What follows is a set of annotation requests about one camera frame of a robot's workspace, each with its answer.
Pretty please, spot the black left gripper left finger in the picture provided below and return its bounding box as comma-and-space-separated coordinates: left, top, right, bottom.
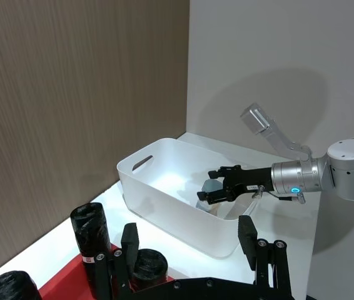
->
93, 222, 141, 300

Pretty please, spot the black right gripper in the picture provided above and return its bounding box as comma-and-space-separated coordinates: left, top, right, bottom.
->
196, 165, 274, 203

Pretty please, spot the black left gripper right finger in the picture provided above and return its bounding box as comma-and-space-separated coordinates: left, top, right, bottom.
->
237, 215, 293, 299

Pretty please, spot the small grey-blue packet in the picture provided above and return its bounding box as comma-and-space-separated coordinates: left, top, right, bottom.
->
195, 178, 225, 214

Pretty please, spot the short black bag roll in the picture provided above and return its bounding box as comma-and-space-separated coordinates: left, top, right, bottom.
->
131, 248, 169, 289
0, 270, 42, 300

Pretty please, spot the tall black bag roll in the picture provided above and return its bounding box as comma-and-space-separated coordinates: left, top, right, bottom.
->
70, 202, 113, 298

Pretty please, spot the white translucent plastic bin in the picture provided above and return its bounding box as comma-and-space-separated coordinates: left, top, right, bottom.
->
116, 137, 256, 259

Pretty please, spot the red tray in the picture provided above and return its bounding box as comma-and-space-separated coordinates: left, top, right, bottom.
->
37, 243, 178, 300

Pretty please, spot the thin dark gripper cable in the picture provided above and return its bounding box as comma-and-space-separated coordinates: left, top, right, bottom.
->
251, 184, 306, 204

